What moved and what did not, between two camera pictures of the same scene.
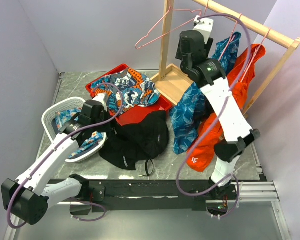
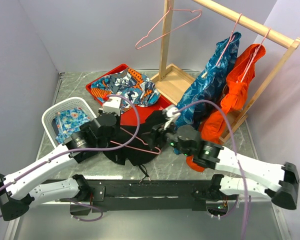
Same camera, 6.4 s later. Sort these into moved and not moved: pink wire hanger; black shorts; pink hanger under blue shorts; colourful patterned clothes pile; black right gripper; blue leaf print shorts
Moved: pink wire hanger; black right gripper
Not moved: pink hanger under blue shorts; black shorts; blue leaf print shorts; colourful patterned clothes pile
